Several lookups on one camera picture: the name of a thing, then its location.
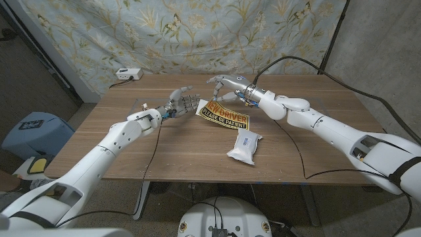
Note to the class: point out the person in dark clothes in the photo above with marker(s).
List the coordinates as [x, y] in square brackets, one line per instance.
[6, 181]

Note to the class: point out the yellow and black floor object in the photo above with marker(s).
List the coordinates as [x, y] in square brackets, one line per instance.
[37, 165]

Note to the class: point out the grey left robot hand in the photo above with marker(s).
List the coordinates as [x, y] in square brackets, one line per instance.
[179, 105]

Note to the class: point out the blue plastic bin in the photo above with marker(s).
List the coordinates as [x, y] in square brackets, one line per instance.
[49, 138]

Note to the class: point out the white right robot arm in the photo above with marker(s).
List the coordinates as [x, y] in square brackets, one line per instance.
[329, 131]

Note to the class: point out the grey table leg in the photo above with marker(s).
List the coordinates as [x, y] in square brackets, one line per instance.
[310, 205]

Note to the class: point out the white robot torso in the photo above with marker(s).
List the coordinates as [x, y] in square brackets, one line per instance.
[230, 214]

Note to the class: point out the floral printed backdrop cloth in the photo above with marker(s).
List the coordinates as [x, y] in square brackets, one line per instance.
[213, 36]

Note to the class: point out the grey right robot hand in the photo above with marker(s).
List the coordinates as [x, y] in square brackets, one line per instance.
[238, 84]

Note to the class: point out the white sticker backing paper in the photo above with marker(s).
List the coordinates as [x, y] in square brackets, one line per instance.
[201, 107]

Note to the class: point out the black backdrop stand pole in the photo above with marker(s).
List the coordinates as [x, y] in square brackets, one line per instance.
[332, 39]

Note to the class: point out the white sealed plastic package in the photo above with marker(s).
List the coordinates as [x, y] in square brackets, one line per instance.
[245, 145]

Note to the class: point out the black item on bin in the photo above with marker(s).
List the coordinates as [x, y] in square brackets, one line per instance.
[31, 124]

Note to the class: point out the white power socket box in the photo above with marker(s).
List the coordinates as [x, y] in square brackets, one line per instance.
[129, 74]

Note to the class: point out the yellow new driver bumper sticker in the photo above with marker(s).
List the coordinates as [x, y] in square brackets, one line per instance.
[227, 116]

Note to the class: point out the white table leg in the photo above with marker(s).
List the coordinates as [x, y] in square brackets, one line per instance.
[141, 200]

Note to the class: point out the white robot chest edge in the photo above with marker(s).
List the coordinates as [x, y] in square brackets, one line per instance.
[65, 233]

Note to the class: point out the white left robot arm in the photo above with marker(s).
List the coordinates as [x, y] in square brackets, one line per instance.
[115, 138]

